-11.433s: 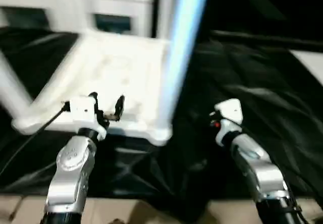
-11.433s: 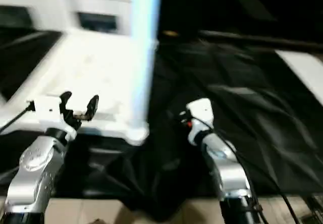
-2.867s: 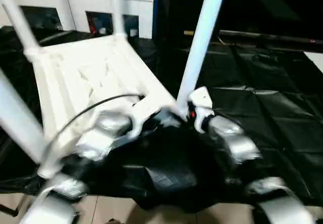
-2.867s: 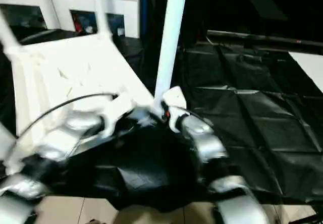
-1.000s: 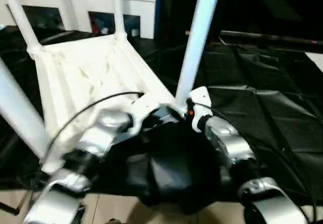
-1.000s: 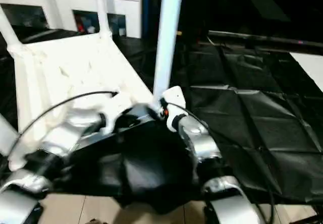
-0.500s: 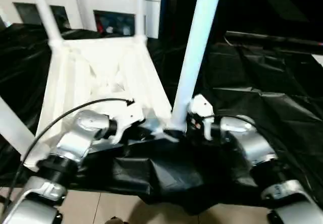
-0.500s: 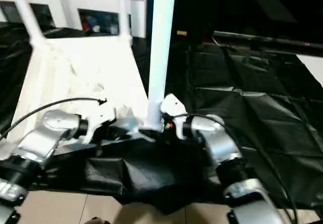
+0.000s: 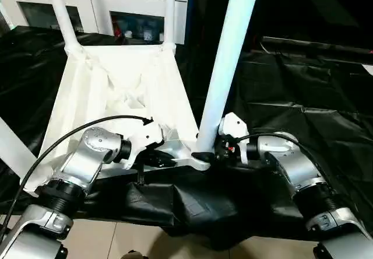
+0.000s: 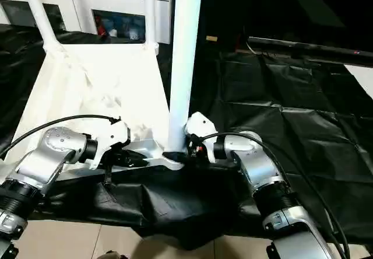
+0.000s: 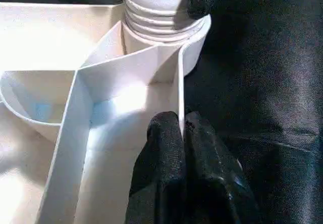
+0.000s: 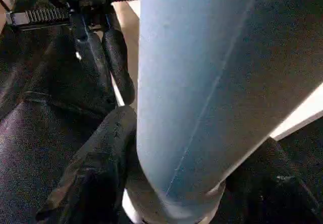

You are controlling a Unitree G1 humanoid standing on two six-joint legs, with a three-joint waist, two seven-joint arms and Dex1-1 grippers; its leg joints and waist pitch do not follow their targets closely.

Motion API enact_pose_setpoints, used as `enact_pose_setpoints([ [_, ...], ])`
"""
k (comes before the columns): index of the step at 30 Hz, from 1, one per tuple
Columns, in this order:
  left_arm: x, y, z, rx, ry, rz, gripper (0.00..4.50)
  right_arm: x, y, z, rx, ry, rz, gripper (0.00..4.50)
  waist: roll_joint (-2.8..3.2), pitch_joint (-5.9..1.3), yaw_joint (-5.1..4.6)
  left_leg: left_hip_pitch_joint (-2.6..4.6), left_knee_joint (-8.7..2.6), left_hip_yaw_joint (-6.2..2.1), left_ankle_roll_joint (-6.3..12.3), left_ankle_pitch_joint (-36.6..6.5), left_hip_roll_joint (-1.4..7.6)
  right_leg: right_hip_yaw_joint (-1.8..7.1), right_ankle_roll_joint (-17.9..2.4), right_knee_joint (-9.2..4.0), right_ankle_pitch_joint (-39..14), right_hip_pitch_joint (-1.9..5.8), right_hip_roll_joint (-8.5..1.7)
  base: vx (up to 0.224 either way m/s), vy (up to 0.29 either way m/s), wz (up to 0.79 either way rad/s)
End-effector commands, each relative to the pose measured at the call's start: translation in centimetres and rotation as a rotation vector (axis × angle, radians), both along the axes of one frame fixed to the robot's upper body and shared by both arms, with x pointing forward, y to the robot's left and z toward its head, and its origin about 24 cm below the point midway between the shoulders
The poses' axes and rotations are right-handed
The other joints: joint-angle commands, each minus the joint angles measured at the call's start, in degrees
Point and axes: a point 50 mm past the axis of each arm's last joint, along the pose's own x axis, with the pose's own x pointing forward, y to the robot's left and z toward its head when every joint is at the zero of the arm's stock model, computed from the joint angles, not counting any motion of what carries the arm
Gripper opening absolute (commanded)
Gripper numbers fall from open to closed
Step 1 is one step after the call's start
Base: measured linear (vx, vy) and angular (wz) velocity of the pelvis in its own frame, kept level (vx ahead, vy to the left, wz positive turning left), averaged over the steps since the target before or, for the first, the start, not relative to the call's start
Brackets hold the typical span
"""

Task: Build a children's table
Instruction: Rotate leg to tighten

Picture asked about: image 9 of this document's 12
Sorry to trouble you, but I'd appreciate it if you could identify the white plastic table top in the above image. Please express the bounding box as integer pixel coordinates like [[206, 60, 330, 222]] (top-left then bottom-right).
[[26, 42, 213, 195]]

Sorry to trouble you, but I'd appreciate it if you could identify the white plastic table leg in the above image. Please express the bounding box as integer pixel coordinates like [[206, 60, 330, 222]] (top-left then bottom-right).
[[45, 0, 85, 55], [195, 0, 263, 158], [162, 0, 178, 53], [0, 118, 37, 181]]

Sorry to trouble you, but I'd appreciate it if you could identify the black plastic mat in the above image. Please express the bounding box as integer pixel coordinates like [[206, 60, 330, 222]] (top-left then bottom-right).
[[0, 26, 373, 251]]

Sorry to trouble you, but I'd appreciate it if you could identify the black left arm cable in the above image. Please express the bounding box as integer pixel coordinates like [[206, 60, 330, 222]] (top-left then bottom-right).
[[0, 115, 153, 236]]

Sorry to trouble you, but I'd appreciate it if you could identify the white cabinet with glass doors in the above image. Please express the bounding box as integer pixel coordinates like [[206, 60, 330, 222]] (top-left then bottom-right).
[[0, 0, 190, 45]]

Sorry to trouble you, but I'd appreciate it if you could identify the black bar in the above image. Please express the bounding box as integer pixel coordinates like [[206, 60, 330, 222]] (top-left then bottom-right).
[[259, 36, 373, 55]]

